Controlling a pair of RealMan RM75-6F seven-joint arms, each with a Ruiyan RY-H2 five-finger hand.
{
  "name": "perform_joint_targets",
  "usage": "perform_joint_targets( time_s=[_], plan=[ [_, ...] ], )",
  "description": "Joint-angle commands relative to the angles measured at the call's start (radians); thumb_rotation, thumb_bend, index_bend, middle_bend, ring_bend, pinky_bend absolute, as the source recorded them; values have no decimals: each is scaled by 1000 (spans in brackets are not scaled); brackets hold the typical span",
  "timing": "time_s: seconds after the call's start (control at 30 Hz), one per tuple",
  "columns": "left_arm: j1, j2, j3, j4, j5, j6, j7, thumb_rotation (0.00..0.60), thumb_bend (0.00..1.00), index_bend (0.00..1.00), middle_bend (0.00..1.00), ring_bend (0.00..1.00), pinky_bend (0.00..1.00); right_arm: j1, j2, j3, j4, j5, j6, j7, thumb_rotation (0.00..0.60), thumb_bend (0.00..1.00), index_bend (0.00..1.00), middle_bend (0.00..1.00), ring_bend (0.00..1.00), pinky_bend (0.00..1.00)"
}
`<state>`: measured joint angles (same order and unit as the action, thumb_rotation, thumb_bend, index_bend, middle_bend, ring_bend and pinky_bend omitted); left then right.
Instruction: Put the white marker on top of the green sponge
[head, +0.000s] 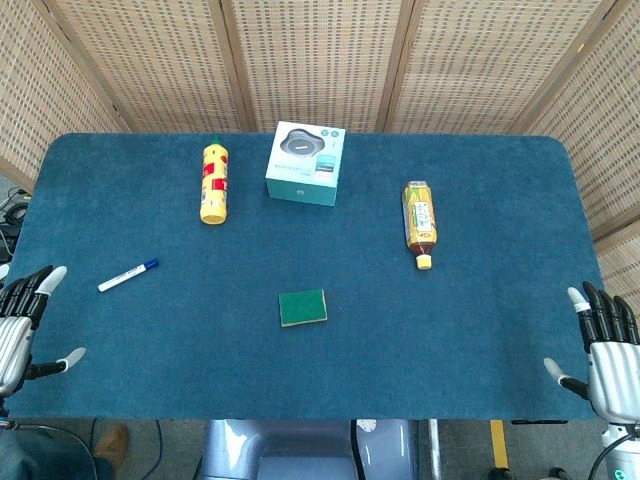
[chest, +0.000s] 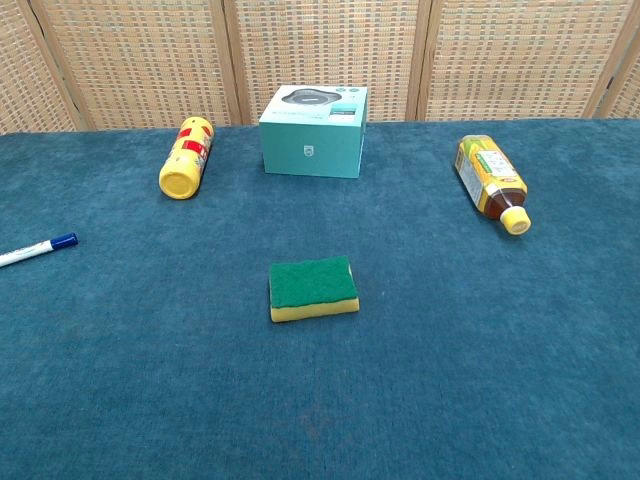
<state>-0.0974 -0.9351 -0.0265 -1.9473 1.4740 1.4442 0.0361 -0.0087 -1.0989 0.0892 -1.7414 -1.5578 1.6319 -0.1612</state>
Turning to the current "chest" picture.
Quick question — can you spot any blue cap whiteboard marker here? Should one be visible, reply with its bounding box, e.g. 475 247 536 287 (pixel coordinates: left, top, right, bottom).
0 232 80 269

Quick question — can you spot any green and yellow sponge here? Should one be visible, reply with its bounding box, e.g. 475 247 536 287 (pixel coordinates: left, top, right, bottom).
268 255 361 324

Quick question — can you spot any amber tea bottle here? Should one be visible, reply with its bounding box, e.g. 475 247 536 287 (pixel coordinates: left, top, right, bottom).
453 134 533 237

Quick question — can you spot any teal product box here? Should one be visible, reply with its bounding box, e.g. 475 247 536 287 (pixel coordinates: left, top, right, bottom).
258 84 370 180

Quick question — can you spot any blue carpet table cover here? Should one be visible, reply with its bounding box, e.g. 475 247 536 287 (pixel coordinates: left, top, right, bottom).
0 118 640 480

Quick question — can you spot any yellow cylindrical can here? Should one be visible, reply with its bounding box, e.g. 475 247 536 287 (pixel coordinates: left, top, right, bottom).
158 116 215 201

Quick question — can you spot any woven folding screen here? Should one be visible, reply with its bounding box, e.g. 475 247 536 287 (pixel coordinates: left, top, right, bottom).
0 0 640 135

